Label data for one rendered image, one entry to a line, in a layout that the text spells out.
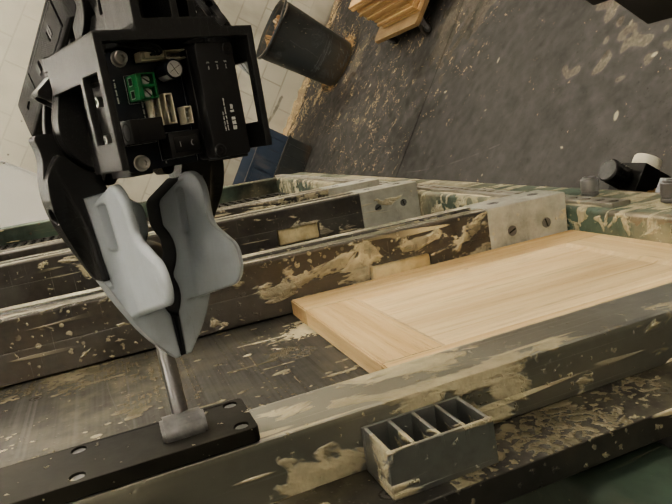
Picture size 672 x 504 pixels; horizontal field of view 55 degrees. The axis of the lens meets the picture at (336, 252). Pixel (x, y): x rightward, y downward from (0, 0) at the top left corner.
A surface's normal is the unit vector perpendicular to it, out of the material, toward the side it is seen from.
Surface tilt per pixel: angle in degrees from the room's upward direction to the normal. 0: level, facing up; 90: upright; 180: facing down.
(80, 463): 58
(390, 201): 90
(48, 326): 90
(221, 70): 107
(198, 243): 37
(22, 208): 90
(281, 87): 90
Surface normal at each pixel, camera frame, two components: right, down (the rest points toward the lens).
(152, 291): -0.74, 0.29
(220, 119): 0.65, 0.05
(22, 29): 0.36, 0.11
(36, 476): -0.15, -0.97
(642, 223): -0.92, 0.22
